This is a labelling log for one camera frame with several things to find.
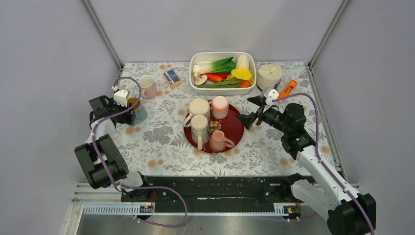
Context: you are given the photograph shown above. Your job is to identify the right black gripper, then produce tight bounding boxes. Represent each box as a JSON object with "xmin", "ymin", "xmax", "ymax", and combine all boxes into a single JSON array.
[{"xmin": 235, "ymin": 95, "xmax": 291, "ymax": 134}]

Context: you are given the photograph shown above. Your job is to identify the blue glazed mug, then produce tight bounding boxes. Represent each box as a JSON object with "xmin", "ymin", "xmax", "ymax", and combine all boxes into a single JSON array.
[{"xmin": 127, "ymin": 97, "xmax": 147, "ymax": 126}]

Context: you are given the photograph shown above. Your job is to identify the pink faceted mug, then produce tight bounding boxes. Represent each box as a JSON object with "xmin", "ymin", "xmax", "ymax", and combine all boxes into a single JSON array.
[{"xmin": 138, "ymin": 75, "xmax": 158, "ymax": 99}]

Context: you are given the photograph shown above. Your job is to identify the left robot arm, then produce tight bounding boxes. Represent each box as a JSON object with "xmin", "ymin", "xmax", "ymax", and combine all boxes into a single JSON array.
[{"xmin": 74, "ymin": 95, "xmax": 152, "ymax": 201}]

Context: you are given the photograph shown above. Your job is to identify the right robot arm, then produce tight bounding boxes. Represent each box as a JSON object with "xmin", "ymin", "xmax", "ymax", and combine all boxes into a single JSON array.
[{"xmin": 236, "ymin": 95, "xmax": 376, "ymax": 235}]

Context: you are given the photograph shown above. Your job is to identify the pink mug at back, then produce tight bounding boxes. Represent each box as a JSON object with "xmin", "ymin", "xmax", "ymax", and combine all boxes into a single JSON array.
[{"xmin": 209, "ymin": 96, "xmax": 229, "ymax": 119}]

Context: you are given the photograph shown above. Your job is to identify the pink square mug front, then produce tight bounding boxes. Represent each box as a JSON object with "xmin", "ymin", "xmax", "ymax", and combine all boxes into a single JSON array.
[{"xmin": 209, "ymin": 130, "xmax": 235, "ymax": 153}]

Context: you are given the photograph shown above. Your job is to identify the white mug with rose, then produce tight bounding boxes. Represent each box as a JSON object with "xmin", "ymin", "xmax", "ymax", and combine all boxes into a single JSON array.
[{"xmin": 183, "ymin": 98, "xmax": 210, "ymax": 127}]

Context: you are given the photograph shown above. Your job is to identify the cream mug blue dragon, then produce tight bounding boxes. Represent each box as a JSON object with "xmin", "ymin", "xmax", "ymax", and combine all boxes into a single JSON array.
[{"xmin": 190, "ymin": 115, "xmax": 210, "ymax": 150}]

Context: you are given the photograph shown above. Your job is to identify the red round tray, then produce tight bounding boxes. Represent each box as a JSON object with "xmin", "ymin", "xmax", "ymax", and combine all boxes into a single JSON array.
[{"xmin": 184, "ymin": 104, "xmax": 245, "ymax": 154}]

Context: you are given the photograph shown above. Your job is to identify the toy small orange carrot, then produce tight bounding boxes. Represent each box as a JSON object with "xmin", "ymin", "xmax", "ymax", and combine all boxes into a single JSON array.
[{"xmin": 238, "ymin": 80, "xmax": 251, "ymax": 88}]

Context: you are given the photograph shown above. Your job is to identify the wrapped toilet paper roll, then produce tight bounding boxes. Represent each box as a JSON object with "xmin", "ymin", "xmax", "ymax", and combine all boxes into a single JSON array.
[{"xmin": 256, "ymin": 64, "xmax": 283, "ymax": 91}]

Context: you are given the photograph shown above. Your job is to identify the toy napa cabbage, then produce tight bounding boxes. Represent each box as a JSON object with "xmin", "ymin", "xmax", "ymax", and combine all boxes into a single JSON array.
[{"xmin": 227, "ymin": 54, "xmax": 253, "ymax": 82}]

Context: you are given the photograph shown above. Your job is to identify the toy red chili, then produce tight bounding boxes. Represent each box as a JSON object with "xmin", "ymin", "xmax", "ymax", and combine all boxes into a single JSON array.
[{"xmin": 216, "ymin": 73, "xmax": 229, "ymax": 80}]

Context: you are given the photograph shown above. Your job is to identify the white rectangular dish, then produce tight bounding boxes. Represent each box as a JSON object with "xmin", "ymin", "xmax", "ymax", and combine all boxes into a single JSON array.
[{"xmin": 188, "ymin": 51, "xmax": 257, "ymax": 95}]

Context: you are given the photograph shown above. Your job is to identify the toy bok choy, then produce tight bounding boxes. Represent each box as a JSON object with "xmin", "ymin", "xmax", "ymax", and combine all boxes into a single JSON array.
[{"xmin": 192, "ymin": 57, "xmax": 236, "ymax": 74}]

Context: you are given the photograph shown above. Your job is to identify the toy mushroom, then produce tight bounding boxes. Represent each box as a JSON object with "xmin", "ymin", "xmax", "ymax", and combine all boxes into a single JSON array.
[{"xmin": 194, "ymin": 73, "xmax": 208, "ymax": 86}]

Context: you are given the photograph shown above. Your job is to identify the yellow sponge blue label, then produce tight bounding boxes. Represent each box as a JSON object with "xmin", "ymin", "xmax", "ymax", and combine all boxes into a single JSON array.
[{"xmin": 163, "ymin": 69, "xmax": 182, "ymax": 88}]

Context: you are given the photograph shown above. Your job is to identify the floral tablecloth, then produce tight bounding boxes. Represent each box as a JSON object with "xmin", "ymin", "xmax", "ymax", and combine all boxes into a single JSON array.
[{"xmin": 94, "ymin": 61, "xmax": 341, "ymax": 177}]

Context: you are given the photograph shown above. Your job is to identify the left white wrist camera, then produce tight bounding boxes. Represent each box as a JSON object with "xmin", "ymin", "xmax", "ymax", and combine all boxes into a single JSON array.
[{"xmin": 112, "ymin": 85, "xmax": 130, "ymax": 107}]

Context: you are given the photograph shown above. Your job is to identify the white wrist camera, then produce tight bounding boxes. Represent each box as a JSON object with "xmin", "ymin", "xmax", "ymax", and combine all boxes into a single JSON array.
[
  {"xmin": 262, "ymin": 87, "xmax": 279, "ymax": 105},
  {"xmin": 112, "ymin": 85, "xmax": 130, "ymax": 107}
]

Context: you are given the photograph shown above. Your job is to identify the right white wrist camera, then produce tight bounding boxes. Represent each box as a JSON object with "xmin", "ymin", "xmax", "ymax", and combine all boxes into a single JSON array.
[{"xmin": 262, "ymin": 87, "xmax": 279, "ymax": 105}]

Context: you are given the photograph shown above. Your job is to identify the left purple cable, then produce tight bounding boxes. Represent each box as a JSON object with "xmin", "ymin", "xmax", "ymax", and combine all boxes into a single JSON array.
[{"xmin": 92, "ymin": 76, "xmax": 189, "ymax": 228}]

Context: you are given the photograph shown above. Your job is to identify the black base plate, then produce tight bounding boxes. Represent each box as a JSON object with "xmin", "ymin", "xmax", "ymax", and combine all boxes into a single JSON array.
[{"xmin": 121, "ymin": 176, "xmax": 297, "ymax": 209}]

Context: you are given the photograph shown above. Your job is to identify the left aluminium frame post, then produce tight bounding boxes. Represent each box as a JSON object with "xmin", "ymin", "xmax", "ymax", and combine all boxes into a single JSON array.
[{"xmin": 80, "ymin": 0, "xmax": 124, "ymax": 72}]

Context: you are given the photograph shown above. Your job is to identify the aluminium frame post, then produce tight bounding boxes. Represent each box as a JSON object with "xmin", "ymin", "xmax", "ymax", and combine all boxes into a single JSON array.
[
  {"xmin": 308, "ymin": 0, "xmax": 351, "ymax": 69},
  {"xmin": 80, "ymin": 0, "xmax": 124, "ymax": 72}
]

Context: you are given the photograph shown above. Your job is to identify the white slotted cable duct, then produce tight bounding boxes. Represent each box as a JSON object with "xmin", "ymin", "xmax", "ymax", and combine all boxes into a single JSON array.
[{"xmin": 84, "ymin": 201, "xmax": 288, "ymax": 216}]

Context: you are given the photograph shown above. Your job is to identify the right aluminium frame post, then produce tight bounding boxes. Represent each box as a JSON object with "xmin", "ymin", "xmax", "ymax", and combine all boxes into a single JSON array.
[{"xmin": 308, "ymin": 0, "xmax": 351, "ymax": 69}]

